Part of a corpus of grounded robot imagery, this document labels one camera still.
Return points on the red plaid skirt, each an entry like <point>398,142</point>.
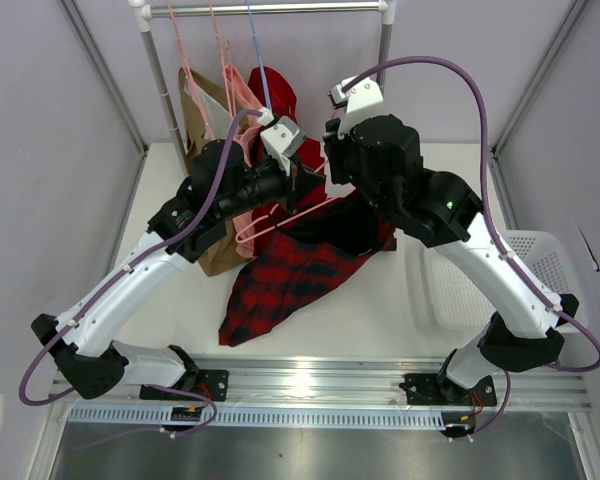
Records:
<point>301,263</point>

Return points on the pink hanging garment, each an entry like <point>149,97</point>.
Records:
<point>245,138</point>

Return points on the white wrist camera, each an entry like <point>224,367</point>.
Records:
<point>360,99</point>
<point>281,138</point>

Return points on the tan hanging garment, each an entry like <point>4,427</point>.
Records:
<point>221,256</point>

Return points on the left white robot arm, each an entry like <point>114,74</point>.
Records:
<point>82,340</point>

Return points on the slotted white cable duct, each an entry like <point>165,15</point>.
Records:
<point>392,419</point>

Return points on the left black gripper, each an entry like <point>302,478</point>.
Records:
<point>296,187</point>

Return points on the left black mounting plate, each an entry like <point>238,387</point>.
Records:
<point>212,384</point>

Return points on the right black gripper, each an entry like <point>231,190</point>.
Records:
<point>337,157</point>

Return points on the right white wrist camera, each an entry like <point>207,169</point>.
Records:
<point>360,99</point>

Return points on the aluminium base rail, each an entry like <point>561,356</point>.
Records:
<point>372,383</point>

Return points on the white plastic basket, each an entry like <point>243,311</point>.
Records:
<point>455,303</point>

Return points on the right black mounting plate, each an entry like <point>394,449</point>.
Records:
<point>423,389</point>

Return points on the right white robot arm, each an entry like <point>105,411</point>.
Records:
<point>446,215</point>

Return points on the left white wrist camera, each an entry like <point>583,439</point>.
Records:
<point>281,138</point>

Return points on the metal clothes rack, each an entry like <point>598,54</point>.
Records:
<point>144,13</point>

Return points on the red hanging garment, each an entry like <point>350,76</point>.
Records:
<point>284,102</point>

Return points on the black mounting plate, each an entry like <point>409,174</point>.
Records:
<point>423,389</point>
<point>212,384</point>

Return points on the blue hanger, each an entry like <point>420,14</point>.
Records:
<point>261,66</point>

